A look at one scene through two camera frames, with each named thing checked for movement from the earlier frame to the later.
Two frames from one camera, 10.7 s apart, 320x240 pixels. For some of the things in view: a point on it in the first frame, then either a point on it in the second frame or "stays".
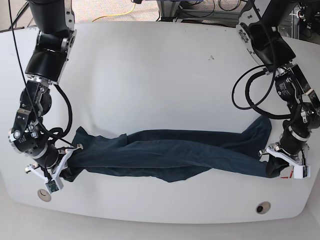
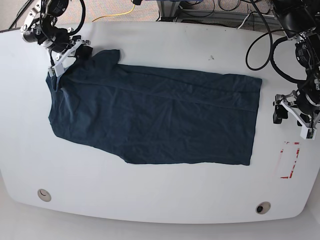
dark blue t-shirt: [168, 155] -> [157, 115]
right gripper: [289, 151] -> [305, 108]
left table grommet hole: [44, 195] stays
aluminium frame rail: [228, 19] stays
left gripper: [50, 162] -> [63, 44]
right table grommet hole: [263, 207] stays
